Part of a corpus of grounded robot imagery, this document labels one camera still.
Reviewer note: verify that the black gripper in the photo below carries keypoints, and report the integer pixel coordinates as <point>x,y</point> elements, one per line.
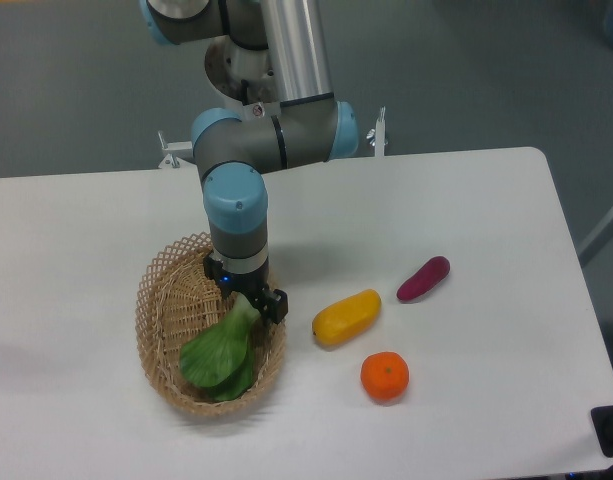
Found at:
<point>272,304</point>

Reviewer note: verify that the green bok choy vegetable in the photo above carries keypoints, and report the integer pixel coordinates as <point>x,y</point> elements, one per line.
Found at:
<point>220,360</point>

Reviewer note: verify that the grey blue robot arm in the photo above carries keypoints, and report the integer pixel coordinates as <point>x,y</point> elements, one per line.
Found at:
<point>274,60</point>

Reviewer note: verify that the woven wicker basket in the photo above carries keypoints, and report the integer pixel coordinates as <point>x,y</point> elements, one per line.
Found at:
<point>175,302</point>

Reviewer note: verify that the yellow mango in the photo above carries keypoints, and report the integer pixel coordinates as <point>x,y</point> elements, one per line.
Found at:
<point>347,318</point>

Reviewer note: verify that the orange tangerine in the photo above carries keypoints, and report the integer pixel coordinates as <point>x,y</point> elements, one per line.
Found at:
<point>384,376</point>

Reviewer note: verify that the purple sweet potato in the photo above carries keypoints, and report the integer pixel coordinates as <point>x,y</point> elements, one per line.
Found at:
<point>425,279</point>

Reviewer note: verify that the black box at table edge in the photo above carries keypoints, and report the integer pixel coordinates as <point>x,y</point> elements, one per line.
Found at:
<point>602,418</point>

